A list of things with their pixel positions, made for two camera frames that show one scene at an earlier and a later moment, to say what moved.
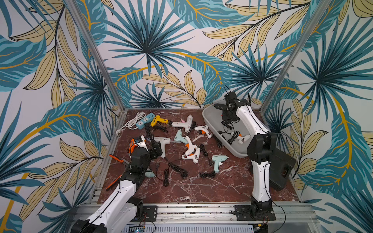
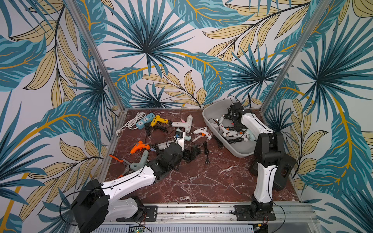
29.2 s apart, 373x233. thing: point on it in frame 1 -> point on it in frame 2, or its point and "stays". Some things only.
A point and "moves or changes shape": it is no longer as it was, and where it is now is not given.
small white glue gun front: (242, 139) -> (215, 125)
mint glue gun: (218, 160) moves or changes shape
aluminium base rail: (294, 215) stays
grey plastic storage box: (231, 135) stays
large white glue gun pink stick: (187, 124) stays
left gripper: (158, 150) -> (188, 157)
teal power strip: (140, 124) stays
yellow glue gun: (158, 118) stays
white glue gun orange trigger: (190, 146) moves or changes shape
